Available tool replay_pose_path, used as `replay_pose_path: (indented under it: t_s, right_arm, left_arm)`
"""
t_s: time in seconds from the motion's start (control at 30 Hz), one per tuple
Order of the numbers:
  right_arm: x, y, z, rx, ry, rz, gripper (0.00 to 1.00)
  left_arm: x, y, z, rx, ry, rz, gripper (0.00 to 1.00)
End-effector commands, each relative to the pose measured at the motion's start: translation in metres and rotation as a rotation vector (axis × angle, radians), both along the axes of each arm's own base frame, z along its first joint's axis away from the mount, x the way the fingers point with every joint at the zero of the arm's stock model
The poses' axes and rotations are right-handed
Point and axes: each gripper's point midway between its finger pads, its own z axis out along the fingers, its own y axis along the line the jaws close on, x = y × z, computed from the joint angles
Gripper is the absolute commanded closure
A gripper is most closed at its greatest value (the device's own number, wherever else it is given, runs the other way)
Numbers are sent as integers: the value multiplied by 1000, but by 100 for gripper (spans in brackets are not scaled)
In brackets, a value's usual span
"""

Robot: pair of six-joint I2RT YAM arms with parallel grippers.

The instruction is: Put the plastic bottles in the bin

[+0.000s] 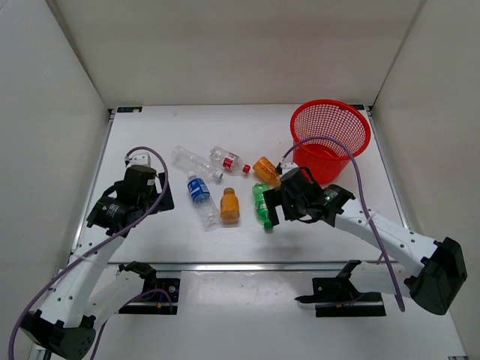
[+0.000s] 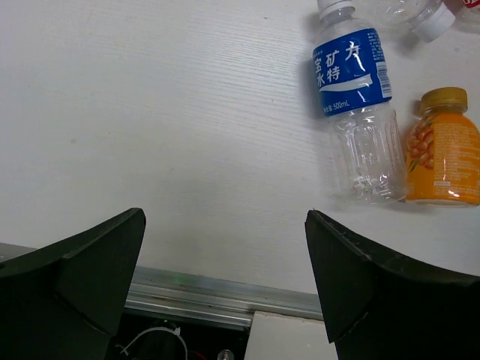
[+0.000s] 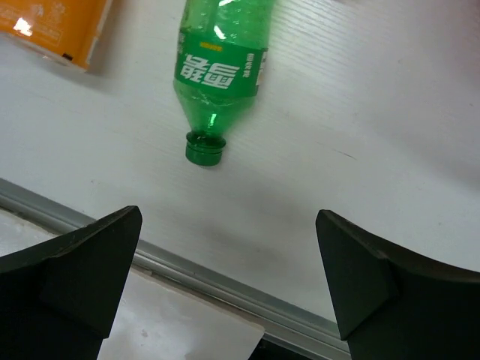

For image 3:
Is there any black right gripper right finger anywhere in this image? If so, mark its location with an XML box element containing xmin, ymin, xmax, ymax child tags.
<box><xmin>316</xmin><ymin>210</ymin><xmax>479</xmax><ymax>359</ymax></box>

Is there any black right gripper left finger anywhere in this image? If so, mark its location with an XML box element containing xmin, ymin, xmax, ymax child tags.
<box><xmin>1</xmin><ymin>205</ymin><xmax>143</xmax><ymax>359</ymax></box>

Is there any orange juice bottle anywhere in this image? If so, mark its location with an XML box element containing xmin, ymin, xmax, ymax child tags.
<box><xmin>1</xmin><ymin>0</ymin><xmax>112</xmax><ymax>72</ymax></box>

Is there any green plastic soda bottle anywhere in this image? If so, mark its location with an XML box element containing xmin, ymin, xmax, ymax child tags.
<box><xmin>173</xmin><ymin>0</ymin><xmax>275</xmax><ymax>167</ymax></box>

